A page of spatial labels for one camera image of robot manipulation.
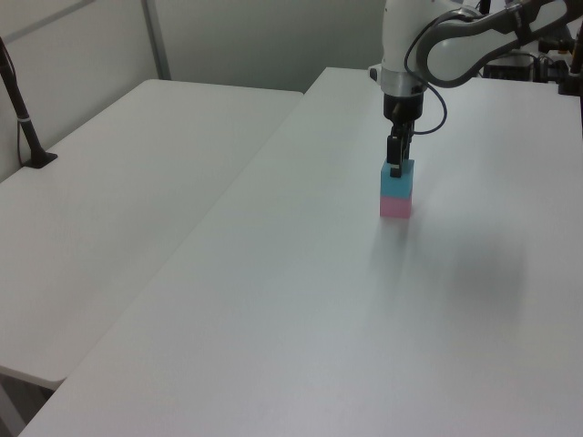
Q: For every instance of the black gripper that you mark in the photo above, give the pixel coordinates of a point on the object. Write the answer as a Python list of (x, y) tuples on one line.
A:
[(403, 108)]

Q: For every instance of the blue cube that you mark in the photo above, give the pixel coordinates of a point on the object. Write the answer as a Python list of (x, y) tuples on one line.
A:
[(397, 184)]

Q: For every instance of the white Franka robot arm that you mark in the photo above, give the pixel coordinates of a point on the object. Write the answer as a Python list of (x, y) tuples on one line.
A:
[(455, 50)]

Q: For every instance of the pink cube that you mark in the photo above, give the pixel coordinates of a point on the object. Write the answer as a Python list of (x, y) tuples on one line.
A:
[(395, 207)]

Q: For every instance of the black electronics box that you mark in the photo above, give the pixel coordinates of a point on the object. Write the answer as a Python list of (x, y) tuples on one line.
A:
[(508, 70)]

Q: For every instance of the black monitor stand pole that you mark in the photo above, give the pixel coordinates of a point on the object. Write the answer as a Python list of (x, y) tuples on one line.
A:
[(484, 4)]

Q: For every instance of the black table clamp mount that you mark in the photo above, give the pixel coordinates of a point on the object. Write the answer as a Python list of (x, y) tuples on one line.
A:
[(572, 73)]

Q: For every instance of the grey metal partition post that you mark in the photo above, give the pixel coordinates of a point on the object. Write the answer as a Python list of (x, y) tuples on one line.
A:
[(157, 41)]

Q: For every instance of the black camera stand pole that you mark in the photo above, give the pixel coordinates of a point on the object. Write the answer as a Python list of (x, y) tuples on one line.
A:
[(20, 119)]

